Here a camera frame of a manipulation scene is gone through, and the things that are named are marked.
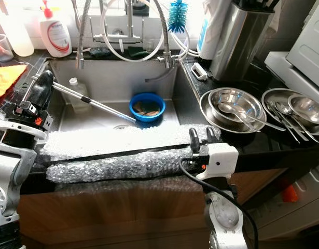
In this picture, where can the steel plate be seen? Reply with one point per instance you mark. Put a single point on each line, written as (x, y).
(276, 94)

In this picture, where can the green sponge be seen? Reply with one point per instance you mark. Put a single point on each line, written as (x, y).
(136, 51)

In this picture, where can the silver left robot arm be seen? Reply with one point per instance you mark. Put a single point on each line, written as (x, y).
(9, 192)

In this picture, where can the blue bottle brush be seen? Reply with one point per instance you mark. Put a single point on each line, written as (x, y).
(178, 16)

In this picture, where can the translucent white bottle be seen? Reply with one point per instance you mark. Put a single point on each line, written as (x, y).
(19, 33)

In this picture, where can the clear bubble wrap sheet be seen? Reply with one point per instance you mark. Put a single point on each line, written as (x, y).
(118, 153)

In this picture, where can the dark sponge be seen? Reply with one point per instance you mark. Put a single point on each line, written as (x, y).
(100, 52)

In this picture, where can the small steel bowl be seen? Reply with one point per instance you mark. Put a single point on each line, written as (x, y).
(307, 106)

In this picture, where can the small white box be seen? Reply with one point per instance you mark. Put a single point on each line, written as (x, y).
(199, 71)

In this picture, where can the blue plastic bowl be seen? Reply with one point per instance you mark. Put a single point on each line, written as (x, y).
(137, 116)

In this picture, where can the orange cleaning cloth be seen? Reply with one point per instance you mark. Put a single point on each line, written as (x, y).
(6, 80)

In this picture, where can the white red soap dispenser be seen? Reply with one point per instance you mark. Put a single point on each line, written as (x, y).
(55, 33)

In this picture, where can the clear plastic bottle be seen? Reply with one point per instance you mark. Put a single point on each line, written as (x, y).
(78, 97)

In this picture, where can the stainless steel sink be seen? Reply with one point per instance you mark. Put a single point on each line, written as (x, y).
(112, 75)

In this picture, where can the wooden sink cabinet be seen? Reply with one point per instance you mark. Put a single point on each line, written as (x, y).
(118, 215)

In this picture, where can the white ribbed appliance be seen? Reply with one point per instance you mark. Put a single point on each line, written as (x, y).
(304, 57)

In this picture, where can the chrome spring faucet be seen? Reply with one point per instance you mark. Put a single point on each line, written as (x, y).
(85, 33)

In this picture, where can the steel knife block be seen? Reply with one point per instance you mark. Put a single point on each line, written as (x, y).
(242, 44)

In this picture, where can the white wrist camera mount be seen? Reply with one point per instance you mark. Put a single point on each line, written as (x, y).
(6, 127)
(221, 161)

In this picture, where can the long silver metal utensil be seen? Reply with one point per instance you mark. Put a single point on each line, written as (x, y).
(107, 109)

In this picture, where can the small orange object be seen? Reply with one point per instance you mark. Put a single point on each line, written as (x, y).
(289, 194)

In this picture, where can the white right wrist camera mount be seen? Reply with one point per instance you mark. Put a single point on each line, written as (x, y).
(221, 161)

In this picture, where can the white container blue label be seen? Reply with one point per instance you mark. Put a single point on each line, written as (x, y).
(210, 28)

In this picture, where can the wide steel basin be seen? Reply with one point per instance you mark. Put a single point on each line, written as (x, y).
(205, 114)

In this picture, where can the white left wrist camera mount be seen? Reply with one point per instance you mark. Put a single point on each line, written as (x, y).
(6, 127)

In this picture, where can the clear plastic cup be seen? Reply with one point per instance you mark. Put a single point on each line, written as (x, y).
(3, 52)

